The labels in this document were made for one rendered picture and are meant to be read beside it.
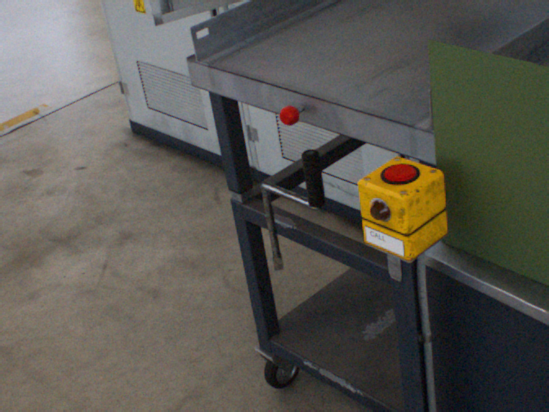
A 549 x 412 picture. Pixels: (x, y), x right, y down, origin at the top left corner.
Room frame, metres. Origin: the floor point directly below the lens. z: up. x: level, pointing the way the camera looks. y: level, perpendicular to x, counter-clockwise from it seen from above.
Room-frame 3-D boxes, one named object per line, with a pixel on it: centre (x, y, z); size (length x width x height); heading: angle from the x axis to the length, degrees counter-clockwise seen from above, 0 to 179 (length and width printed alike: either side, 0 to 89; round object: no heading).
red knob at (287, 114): (1.42, -0.06, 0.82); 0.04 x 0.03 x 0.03; 129
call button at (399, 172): (1.01, -0.16, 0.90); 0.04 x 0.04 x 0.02
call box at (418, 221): (1.01, -0.16, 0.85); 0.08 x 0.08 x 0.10; 39
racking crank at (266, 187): (1.45, -0.03, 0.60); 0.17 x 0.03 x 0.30; 38
